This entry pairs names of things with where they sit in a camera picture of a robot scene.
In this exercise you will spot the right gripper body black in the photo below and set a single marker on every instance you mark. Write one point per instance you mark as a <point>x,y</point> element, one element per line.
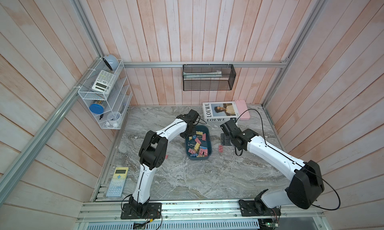
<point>231,141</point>

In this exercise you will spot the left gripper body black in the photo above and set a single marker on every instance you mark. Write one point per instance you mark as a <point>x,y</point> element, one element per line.
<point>189,132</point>

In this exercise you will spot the teal plastic storage box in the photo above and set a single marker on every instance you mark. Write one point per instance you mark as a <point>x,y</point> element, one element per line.
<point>199,146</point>

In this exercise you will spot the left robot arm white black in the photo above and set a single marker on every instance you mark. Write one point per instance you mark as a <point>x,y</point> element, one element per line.
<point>153,153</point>

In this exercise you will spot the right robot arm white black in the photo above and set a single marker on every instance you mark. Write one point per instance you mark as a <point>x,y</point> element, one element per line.
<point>306,183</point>

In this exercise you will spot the white LOEWE book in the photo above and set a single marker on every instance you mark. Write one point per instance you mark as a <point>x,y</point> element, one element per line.
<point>220,111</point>

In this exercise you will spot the pink case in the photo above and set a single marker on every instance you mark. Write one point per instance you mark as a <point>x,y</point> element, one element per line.
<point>243,109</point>

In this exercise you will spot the papers in mesh basket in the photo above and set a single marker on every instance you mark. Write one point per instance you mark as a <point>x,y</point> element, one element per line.
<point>199,75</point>

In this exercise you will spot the white cup on shelf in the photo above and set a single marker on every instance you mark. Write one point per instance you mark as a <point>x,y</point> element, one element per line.
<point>113,119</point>

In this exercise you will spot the white calculator on shelf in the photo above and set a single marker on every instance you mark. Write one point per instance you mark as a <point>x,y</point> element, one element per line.
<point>104,82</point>

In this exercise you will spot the blue lid container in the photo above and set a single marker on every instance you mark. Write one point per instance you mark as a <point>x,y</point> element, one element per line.
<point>97,107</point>

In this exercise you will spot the yellow blue calculator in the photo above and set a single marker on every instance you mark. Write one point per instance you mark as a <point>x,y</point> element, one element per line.
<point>117,182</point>

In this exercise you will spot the black mesh wall basket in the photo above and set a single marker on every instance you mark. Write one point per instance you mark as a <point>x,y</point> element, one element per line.
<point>209,84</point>

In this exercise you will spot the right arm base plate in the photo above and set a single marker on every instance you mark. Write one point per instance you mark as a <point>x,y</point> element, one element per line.
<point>256,209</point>

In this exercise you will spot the aluminium front rail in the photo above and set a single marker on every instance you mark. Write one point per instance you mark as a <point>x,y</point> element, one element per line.
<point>186,210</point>

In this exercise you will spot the white wire wall shelf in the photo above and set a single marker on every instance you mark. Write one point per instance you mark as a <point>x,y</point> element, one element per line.
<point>119,98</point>

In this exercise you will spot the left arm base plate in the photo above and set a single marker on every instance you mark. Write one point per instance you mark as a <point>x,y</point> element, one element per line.
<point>148,211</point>

